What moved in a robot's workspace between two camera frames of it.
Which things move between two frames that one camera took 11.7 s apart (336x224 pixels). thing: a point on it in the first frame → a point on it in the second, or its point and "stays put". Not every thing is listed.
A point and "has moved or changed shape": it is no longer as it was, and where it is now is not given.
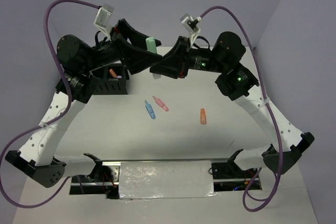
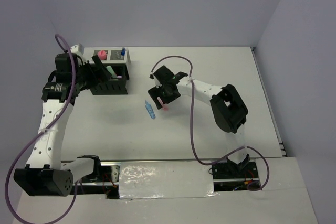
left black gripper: x=134 y=55 → x=98 y=76
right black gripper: x=175 y=63 → x=155 y=92
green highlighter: x=156 y=76 has moved or changed shape
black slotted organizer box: x=113 y=81 stays put
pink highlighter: x=160 y=104 stays put
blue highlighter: x=150 y=109 stays put
